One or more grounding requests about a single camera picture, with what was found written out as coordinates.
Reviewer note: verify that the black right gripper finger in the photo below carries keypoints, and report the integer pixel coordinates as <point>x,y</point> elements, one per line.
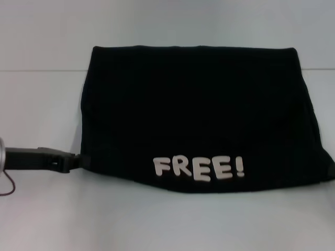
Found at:
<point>332,172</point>

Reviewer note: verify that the black shirt with FREE print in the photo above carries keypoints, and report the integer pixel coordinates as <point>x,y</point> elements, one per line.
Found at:
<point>196,117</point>

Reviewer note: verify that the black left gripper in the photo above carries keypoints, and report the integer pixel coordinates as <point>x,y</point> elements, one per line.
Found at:
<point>34,159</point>

